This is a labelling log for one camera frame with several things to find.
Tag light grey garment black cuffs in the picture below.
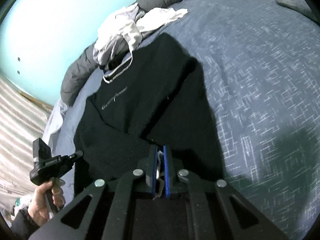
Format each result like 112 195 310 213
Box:
92 3 147 67

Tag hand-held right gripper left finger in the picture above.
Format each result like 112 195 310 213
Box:
29 145 158 240

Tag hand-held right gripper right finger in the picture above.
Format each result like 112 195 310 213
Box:
163 145 288 240

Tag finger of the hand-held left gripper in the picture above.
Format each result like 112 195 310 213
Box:
59 151 84 166

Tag bed with blue sheet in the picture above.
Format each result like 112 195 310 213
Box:
42 0 320 230

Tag folded grey garment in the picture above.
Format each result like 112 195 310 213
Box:
274 0 318 22

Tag person's left hand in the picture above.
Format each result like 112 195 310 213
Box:
27 179 66 227

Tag person's left forearm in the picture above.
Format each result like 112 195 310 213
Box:
11 207 44 240

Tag white garment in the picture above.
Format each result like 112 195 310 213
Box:
96 7 188 53

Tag beige striped curtain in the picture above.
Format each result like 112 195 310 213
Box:
0 76 54 220

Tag small black garment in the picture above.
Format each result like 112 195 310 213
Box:
99 55 125 72

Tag rolled dark grey duvet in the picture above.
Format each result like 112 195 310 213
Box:
60 0 218 107

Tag light grey pillow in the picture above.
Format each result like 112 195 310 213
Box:
42 97 70 145

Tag black t-shirt with white collar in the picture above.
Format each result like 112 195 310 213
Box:
74 33 227 240

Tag wooden strip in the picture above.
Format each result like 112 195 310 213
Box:
20 91 54 111

